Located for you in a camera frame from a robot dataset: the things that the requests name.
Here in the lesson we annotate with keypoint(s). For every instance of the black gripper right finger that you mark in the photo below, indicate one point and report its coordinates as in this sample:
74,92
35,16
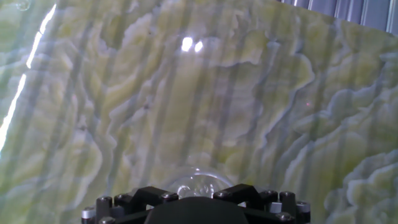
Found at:
270,202

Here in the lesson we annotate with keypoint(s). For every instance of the green marble pattern mat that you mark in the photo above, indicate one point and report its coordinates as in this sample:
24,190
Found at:
192,102

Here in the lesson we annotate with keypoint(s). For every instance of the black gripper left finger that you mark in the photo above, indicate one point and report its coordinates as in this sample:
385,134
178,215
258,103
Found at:
127,205

